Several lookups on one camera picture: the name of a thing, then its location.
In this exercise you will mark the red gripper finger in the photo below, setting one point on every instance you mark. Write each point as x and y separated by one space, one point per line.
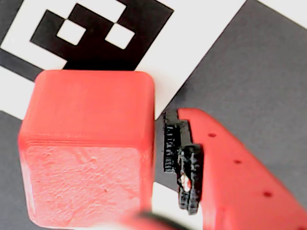
148 222
239 179

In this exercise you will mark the red cube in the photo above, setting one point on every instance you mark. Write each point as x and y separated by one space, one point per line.
86 143

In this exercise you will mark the black white marker checkerboard mat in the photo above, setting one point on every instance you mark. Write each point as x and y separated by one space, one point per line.
227 72

